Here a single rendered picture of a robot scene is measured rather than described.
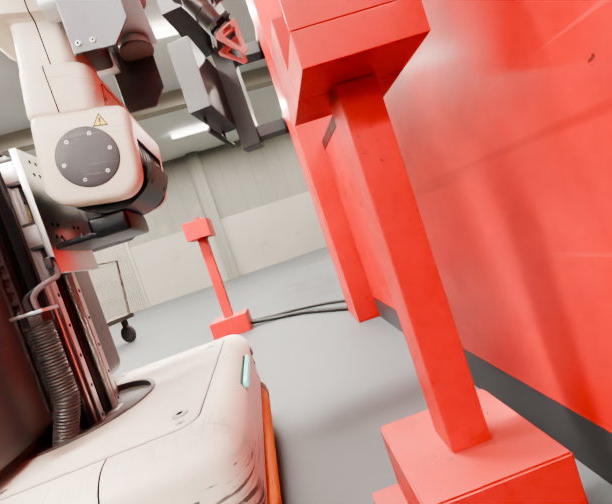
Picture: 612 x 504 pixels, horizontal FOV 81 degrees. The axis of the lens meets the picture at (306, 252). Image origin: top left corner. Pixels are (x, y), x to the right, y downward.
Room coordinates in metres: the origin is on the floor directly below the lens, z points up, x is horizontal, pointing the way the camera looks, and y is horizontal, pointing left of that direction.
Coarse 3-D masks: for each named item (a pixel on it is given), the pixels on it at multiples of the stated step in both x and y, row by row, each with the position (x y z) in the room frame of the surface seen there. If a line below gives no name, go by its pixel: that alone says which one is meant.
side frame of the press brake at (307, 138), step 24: (264, 0) 1.69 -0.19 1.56; (264, 24) 1.69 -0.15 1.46; (264, 48) 1.84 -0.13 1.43; (288, 120) 1.83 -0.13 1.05; (312, 144) 1.69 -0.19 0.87; (312, 168) 1.69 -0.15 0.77; (312, 192) 1.81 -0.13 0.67; (336, 192) 1.70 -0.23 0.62; (336, 216) 1.69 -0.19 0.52; (336, 240) 1.69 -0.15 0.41; (336, 264) 1.80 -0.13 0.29; (360, 264) 1.70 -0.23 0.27; (360, 288) 1.69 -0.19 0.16; (360, 312) 1.69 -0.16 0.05
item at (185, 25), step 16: (160, 0) 1.85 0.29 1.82; (176, 16) 1.89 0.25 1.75; (192, 32) 2.06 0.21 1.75; (208, 48) 2.25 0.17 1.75; (224, 64) 2.22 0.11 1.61; (224, 80) 2.22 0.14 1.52; (240, 80) 2.23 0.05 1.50; (240, 96) 2.21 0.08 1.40; (240, 112) 2.22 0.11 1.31; (240, 128) 2.22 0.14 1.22; (256, 128) 2.23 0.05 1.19; (256, 144) 2.22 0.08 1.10
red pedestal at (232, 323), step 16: (192, 224) 2.34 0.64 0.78; (208, 224) 2.39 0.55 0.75; (192, 240) 2.34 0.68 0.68; (208, 240) 2.47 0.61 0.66; (208, 256) 2.42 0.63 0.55; (224, 288) 2.45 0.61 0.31; (224, 304) 2.42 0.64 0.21; (224, 320) 2.34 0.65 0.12; (240, 320) 2.35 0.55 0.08; (224, 336) 2.34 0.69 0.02
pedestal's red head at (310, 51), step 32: (288, 0) 0.42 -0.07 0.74; (320, 0) 0.42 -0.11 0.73; (352, 0) 0.42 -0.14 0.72; (384, 0) 0.42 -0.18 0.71; (416, 0) 0.43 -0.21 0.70; (288, 32) 0.51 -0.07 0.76; (320, 32) 0.42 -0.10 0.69; (352, 32) 0.42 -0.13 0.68; (384, 32) 0.42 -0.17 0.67; (416, 32) 0.43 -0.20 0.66; (288, 64) 0.51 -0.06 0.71; (320, 64) 0.42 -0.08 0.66; (352, 64) 0.45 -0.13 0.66; (384, 64) 0.48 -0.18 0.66; (288, 96) 0.58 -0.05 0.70; (320, 96) 0.52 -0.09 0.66
